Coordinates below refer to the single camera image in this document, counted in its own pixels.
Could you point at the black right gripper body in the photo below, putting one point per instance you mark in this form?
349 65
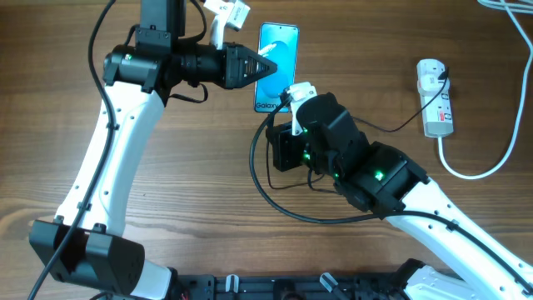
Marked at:
291 148

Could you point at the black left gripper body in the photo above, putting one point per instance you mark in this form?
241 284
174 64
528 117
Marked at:
234 55

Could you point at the teal Galaxy smartphone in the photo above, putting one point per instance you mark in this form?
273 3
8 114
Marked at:
278 43

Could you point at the white power strip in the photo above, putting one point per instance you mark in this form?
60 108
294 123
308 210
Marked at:
436 109

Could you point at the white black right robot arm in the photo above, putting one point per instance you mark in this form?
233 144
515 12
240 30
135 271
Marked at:
383 182

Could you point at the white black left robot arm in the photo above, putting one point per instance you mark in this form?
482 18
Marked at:
84 243

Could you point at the white USB charger plug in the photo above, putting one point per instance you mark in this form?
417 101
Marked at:
429 84

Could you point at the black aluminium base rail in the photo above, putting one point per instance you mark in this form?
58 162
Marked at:
233 287

